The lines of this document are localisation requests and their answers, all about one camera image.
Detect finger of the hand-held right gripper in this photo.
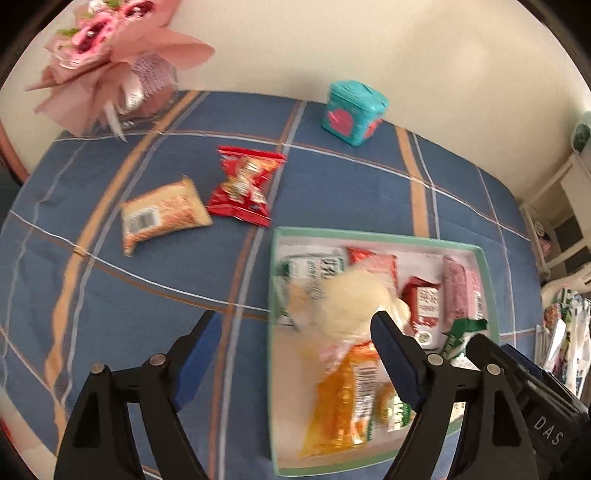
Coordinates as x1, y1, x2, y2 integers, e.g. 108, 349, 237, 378
465, 332, 505, 371
500, 344, 552, 395

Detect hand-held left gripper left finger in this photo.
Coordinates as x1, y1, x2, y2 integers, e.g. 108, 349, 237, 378
53, 310, 223, 480

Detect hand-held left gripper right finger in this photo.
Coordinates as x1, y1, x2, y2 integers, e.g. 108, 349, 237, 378
370, 310, 541, 480

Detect pink snack packet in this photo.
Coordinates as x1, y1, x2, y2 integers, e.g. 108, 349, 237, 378
442, 256, 485, 324

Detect red milk biscuit packet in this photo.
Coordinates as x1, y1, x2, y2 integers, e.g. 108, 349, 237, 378
401, 276, 443, 349

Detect orange cake packet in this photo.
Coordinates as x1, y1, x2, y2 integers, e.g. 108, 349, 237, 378
300, 342, 384, 457

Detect large white round pastry packet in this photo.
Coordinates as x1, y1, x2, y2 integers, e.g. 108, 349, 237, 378
318, 267, 413, 344

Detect green-rimmed white tray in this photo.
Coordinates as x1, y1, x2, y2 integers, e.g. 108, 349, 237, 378
269, 226, 500, 477

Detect long red cake packet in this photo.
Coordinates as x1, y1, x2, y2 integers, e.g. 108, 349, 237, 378
346, 247, 399, 296

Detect green white corn snack packet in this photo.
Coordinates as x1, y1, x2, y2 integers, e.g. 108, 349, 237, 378
276, 249, 347, 296

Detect colourful hanging bags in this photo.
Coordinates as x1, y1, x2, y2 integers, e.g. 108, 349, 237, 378
536, 286, 591, 393

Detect blue plaid tablecloth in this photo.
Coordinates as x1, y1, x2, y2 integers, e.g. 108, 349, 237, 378
0, 90, 546, 480

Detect beige bread packet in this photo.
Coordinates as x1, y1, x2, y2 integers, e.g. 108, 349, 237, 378
120, 175, 214, 257

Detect white shelf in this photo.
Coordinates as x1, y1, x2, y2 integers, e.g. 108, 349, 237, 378
519, 152, 591, 282

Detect red candy packet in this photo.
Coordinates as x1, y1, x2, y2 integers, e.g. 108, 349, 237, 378
206, 145, 288, 228

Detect pale green round gadget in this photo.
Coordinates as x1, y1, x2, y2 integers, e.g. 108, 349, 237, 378
570, 111, 591, 153

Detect teal tin box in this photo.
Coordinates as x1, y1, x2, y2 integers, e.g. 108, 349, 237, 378
321, 82, 389, 147

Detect clear square vase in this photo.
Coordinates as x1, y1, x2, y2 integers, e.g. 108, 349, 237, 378
115, 51, 181, 121

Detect pink flower bouquet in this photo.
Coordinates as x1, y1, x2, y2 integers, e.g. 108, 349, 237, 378
25, 0, 217, 141

